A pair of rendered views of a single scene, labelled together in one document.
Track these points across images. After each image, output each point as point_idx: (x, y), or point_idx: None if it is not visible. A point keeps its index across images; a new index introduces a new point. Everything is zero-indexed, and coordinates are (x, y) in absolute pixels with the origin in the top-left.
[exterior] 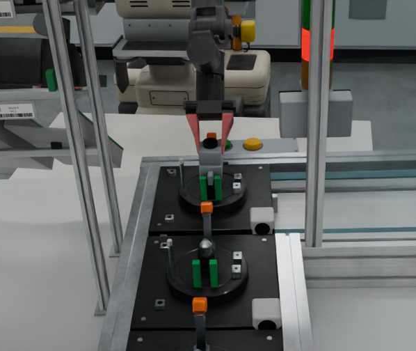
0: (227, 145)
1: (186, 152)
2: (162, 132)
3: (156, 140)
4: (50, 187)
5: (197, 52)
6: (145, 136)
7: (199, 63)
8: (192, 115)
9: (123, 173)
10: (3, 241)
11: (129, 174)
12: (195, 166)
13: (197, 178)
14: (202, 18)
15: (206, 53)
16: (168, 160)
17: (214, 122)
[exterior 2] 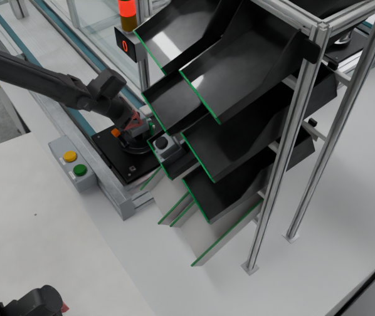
0: (81, 164)
1: (57, 234)
2: (32, 274)
3: (47, 268)
4: (156, 287)
5: (121, 78)
6: (44, 283)
7: (125, 80)
8: (135, 110)
9: (108, 253)
10: (224, 259)
11: (107, 249)
12: (115, 165)
13: (135, 147)
14: (79, 87)
15: (119, 75)
16: (113, 187)
17: None
